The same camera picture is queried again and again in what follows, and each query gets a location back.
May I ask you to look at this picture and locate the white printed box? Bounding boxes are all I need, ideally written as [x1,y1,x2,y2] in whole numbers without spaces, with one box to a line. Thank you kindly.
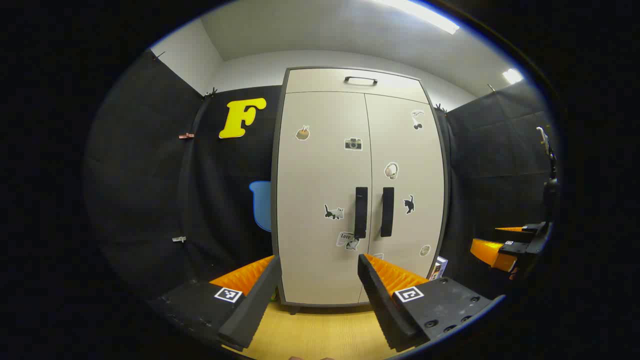
[429,256,449,281]

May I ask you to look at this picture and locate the white headphone-sticker cabinet door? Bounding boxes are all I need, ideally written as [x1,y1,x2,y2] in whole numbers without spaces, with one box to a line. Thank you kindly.
[359,94,446,305]

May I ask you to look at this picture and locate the white double-door shoe cabinet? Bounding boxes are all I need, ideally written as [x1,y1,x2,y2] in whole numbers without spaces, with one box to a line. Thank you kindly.
[270,66,451,315]

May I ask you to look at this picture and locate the black door handle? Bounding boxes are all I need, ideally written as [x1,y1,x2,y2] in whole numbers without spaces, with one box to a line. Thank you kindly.
[354,187,369,240]
[380,187,395,238]

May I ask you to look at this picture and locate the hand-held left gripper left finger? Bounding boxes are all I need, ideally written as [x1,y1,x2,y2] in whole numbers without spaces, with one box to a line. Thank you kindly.
[150,255,283,352]

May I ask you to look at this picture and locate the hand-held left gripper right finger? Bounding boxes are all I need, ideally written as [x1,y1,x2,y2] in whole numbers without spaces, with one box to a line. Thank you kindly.
[357,253,506,353]

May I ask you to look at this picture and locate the white camera-sticker cabinet door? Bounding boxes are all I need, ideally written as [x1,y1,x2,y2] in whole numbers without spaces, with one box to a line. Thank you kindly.
[276,91,373,306]

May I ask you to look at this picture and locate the white cabinet drawer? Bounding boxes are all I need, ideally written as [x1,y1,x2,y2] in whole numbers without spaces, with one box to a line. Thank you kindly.
[285,68,430,105]

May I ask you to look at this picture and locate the black backdrop cloth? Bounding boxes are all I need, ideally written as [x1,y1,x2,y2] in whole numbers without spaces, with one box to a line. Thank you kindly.
[82,49,561,301]

